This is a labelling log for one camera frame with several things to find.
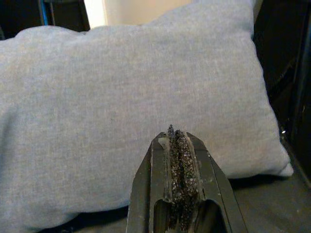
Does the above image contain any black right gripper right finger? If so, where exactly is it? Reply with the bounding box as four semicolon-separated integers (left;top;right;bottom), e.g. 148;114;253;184
175;130;249;233

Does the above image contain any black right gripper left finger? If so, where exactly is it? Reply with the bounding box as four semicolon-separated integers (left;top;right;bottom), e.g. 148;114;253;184
125;124;181;233

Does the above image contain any grey-blue fabric pillow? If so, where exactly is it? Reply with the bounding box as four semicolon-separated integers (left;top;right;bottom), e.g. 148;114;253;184
0;0;294;233

